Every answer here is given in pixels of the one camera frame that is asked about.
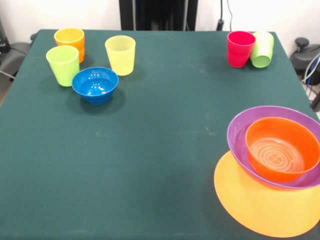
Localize yellow cup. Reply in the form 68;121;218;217
104;35;137;76

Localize purple bowl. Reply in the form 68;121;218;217
226;105;320;190

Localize red cup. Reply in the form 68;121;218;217
226;30;257;68

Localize large orange bowl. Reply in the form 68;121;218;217
213;149;320;238

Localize small orange-red bowl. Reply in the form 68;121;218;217
245;116;320;183

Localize dark green tablecloth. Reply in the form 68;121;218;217
0;29;320;240

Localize blue bowl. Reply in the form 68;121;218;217
71;66;120;105

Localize light green cup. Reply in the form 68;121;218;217
45;45;80;88

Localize black office chair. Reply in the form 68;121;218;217
0;19;31;81
291;37;320;74

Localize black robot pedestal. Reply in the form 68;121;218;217
119;0;198;31

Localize black cable with plug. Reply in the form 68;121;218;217
216;0;225;32

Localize tangle of floor cables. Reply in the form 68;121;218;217
301;53;320;111

